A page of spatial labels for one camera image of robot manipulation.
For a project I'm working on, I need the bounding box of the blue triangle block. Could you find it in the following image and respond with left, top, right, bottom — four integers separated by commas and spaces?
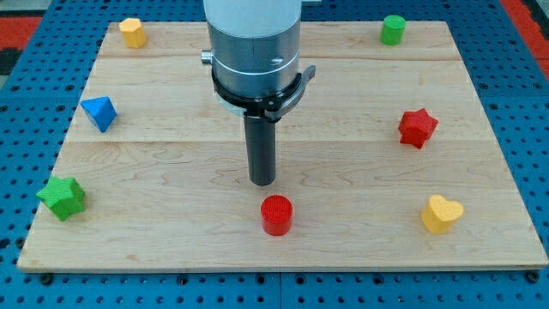
80, 96, 118, 133

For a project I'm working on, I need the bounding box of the wooden board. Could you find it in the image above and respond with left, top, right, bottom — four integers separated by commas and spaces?
18, 21, 548, 274

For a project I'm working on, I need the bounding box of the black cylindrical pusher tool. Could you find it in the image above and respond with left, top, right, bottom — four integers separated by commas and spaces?
244, 116, 275, 186

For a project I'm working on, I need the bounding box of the green cylinder block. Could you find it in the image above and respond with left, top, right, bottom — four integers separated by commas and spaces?
380, 15, 406, 45

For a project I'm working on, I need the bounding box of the green star block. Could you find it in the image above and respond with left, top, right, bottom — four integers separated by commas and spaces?
36, 176, 85, 221

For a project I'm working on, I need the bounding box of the red star block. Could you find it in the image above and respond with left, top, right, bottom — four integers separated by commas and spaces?
398, 108, 438, 149

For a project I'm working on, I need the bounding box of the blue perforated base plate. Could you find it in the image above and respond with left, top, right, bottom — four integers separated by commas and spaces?
1, 0, 548, 308

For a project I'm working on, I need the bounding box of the red cylinder block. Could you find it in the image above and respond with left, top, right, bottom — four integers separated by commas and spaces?
261, 195, 293, 236

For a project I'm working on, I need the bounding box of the yellow hexagon block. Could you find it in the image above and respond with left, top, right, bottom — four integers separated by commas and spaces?
118, 17, 148, 49

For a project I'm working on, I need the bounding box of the yellow heart block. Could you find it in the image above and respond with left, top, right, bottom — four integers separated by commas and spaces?
420, 195, 465, 234

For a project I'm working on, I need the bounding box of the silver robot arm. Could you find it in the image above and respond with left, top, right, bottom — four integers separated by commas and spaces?
202, 0, 316, 123

